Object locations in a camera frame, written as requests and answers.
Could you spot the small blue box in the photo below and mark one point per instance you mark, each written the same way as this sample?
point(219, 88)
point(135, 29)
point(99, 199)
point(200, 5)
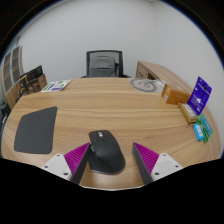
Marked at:
point(198, 132)

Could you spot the green package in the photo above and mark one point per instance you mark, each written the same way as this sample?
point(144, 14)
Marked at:
point(206, 126)

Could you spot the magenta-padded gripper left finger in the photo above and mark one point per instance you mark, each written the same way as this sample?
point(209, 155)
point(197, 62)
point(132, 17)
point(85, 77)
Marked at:
point(56, 164)

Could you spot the tan-topped dark cardboard box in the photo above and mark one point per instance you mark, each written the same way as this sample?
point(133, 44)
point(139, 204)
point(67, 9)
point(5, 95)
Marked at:
point(23, 86)

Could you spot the black mesh office chair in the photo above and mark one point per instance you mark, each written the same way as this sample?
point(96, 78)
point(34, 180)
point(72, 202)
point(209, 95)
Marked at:
point(120, 58)

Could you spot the brown printed carton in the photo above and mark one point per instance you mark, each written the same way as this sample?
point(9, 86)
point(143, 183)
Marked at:
point(37, 86)

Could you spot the wooden shelf unit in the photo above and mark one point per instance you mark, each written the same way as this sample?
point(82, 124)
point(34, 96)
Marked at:
point(11, 65)

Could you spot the purple card package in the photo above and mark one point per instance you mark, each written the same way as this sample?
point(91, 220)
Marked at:
point(199, 96)

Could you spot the large black office chair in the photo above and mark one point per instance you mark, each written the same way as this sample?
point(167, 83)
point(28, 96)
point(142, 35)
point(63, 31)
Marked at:
point(3, 116)

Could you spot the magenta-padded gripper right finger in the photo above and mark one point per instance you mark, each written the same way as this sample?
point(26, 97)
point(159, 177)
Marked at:
point(166, 163)

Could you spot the black flat carton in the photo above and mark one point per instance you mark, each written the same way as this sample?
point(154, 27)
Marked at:
point(34, 73)

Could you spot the orange brown cardboard box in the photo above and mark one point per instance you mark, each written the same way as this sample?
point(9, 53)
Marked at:
point(175, 96)

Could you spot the wooden side desk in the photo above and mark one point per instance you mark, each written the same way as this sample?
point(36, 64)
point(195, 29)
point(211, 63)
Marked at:
point(160, 71)

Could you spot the dark grey mouse pad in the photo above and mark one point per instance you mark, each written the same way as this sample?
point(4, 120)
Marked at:
point(36, 130)

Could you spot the small tan box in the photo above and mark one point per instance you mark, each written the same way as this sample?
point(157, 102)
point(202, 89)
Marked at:
point(187, 112)

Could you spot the grey backpack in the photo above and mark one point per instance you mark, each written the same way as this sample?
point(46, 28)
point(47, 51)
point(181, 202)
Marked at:
point(101, 66)

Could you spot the white green printed sheet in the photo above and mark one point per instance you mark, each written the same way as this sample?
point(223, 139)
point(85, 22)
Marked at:
point(56, 85)

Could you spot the black computer mouse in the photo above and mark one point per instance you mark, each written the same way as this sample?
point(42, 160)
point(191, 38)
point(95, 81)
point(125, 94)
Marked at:
point(106, 153)

